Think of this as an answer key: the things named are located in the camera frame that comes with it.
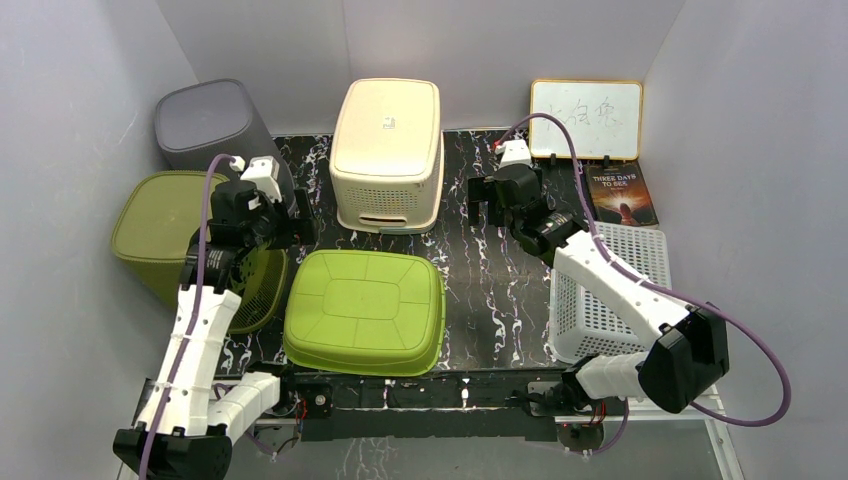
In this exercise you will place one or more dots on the small whiteboard orange frame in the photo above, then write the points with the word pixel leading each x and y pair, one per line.
pixel 602 117

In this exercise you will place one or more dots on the dark book three days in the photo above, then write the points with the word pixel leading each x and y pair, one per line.
pixel 619 194

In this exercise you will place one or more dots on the olive green slatted bin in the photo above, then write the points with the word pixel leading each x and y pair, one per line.
pixel 152 235

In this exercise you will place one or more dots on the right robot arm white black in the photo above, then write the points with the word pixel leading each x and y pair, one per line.
pixel 686 346

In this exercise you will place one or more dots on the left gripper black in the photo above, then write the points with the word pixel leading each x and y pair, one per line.
pixel 302 230

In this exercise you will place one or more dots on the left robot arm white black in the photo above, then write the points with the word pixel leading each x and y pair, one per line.
pixel 183 432

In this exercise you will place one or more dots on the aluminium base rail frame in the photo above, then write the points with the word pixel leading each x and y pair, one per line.
pixel 187 429

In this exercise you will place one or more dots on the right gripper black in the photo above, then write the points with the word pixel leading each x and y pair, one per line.
pixel 482 189

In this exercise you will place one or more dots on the grey slatted bin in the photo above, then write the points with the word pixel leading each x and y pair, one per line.
pixel 194 124

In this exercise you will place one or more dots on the cream perforated storage basket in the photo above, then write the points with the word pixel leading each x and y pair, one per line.
pixel 387 162

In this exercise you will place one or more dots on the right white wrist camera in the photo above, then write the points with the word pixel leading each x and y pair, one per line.
pixel 513 152

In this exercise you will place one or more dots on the lime green plastic basin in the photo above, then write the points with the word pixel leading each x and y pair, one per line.
pixel 365 313

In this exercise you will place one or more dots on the pale green colander basket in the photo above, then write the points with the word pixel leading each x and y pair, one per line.
pixel 579 324

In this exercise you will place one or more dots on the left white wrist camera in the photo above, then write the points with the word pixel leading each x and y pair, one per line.
pixel 262 171

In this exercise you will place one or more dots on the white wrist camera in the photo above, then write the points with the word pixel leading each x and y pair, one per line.
pixel 513 152
pixel 262 171

